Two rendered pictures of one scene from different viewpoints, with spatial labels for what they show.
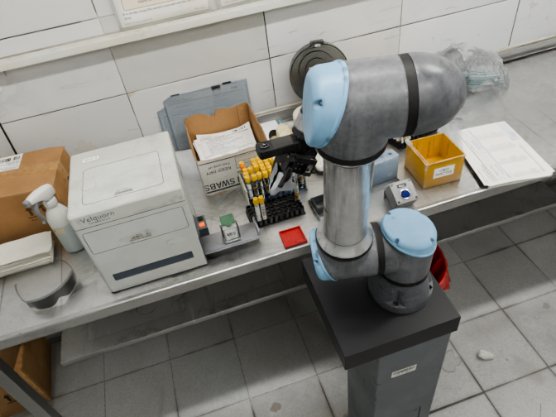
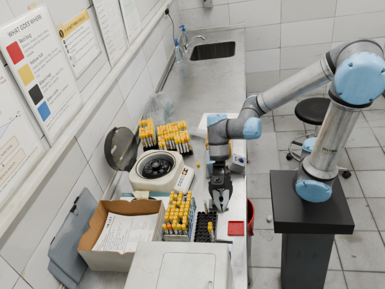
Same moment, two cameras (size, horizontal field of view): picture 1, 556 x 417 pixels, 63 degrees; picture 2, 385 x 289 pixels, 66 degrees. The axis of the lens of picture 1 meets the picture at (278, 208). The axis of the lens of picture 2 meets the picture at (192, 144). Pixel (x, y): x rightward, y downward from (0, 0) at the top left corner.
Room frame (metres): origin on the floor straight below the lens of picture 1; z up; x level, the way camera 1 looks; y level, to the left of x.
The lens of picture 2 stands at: (0.69, 0.69, 1.92)
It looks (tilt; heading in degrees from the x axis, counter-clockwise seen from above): 37 degrees down; 296
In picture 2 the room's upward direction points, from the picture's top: 12 degrees counter-clockwise
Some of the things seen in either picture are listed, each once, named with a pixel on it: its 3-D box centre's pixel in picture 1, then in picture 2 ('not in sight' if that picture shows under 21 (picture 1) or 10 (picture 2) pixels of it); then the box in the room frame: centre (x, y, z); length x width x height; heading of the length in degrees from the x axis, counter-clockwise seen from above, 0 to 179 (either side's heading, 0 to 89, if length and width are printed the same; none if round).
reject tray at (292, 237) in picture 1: (292, 237); (236, 227); (0.93, -0.03, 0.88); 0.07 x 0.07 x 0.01; 11
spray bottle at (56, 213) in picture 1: (57, 220); not in sight; (1.03, 0.65, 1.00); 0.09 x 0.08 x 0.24; 11
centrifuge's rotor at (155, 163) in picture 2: not in sight; (157, 169); (1.36, -0.23, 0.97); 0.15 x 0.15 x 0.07
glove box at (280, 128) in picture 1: (280, 142); (145, 202); (1.35, -0.05, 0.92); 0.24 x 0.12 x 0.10; 11
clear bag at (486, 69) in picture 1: (484, 65); (162, 100); (1.63, -0.90, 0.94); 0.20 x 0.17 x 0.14; 82
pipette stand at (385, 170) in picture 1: (381, 169); (211, 163); (1.12, -0.34, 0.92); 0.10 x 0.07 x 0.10; 108
